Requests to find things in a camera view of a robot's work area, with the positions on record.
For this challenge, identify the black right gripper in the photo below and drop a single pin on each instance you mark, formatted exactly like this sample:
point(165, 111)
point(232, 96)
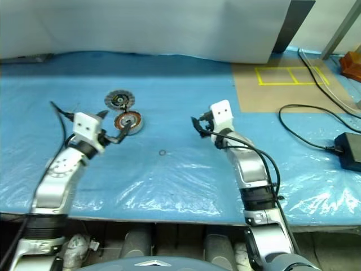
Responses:
point(208, 121)

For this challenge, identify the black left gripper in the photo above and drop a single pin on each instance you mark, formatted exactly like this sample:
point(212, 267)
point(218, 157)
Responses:
point(104, 138)

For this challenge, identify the motor stator with copper windings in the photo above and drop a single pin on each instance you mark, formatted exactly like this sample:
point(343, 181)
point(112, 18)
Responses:
point(135, 125)

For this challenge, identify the dark metal gear wheel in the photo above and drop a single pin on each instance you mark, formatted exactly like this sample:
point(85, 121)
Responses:
point(119, 98)

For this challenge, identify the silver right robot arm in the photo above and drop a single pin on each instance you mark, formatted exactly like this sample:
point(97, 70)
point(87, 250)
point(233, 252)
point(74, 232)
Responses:
point(251, 166)

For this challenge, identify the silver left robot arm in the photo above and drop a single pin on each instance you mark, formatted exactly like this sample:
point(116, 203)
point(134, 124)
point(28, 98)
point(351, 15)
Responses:
point(59, 172)

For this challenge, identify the blue plastic table cover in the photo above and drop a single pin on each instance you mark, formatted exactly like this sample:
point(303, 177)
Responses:
point(180, 113)

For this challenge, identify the brown cardboard mat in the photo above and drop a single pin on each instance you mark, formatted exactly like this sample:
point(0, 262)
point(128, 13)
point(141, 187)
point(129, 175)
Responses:
point(253, 96)

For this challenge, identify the white backdrop board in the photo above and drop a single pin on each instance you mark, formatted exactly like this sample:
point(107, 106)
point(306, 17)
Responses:
point(141, 25)

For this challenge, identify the grey rounded cylinder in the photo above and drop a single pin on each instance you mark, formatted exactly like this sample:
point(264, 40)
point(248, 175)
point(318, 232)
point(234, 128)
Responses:
point(218, 248)
point(138, 242)

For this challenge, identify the white shoe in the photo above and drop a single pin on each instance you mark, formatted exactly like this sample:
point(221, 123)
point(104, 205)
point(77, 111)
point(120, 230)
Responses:
point(76, 249)

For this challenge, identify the grey robot torso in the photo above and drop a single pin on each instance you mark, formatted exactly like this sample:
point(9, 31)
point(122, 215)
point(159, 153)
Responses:
point(152, 264)

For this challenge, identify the black power adapter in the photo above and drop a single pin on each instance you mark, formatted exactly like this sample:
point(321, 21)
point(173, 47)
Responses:
point(351, 149)

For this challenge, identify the orange-brown wooden block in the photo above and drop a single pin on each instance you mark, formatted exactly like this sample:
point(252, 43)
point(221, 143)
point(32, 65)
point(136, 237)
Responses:
point(352, 66)

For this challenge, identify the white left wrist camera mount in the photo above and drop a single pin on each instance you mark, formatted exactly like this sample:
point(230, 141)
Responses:
point(86, 125)

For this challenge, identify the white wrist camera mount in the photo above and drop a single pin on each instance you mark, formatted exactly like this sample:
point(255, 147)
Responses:
point(86, 125)
point(222, 113)

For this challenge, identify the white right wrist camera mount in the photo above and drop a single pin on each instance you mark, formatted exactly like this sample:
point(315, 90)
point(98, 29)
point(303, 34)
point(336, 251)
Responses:
point(222, 113)

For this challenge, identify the black post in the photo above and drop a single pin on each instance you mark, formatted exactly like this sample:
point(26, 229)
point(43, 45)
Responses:
point(293, 25)

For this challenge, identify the grey metal post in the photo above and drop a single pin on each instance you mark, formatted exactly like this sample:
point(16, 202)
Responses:
point(342, 28)

